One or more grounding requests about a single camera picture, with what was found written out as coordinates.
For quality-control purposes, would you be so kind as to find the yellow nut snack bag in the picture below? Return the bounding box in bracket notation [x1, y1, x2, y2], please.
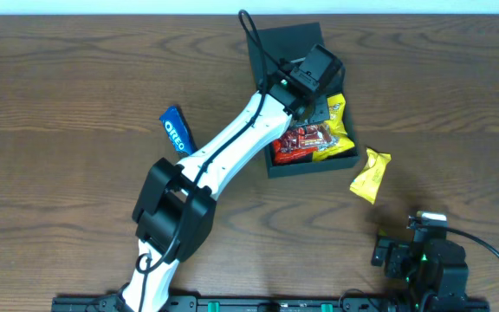
[312, 93, 355, 162]

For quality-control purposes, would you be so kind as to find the red dried fruit snack bag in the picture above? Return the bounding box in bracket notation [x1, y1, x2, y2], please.
[272, 136, 318, 165]

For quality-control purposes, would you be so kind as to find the red Hello Panda snack pack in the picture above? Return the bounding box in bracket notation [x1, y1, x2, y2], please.
[280, 124, 334, 153]

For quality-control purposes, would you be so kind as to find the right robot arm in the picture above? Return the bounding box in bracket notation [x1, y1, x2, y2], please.
[371, 225, 469, 311]

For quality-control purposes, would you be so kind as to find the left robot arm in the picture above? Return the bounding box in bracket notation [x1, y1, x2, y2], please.
[120, 68, 338, 311]

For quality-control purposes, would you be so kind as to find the blue Oreo cookie pack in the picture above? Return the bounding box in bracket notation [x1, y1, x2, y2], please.
[159, 106, 197, 158]

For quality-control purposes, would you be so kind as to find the dark green open box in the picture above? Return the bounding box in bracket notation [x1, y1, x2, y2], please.
[248, 23, 360, 179]

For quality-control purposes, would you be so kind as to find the small yellow wrapped snack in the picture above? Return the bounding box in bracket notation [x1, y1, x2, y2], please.
[349, 147, 392, 205]

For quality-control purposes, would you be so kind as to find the right black cable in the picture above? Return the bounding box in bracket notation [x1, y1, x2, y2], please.
[444, 228, 499, 312]

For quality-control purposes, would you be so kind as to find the black cable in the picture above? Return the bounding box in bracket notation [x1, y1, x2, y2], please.
[134, 9, 289, 275]
[444, 228, 499, 312]

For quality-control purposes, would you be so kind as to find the left black cable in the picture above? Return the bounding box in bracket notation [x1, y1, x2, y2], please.
[134, 9, 289, 275]

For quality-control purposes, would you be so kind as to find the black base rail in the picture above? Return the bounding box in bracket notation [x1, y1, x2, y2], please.
[50, 295, 490, 312]

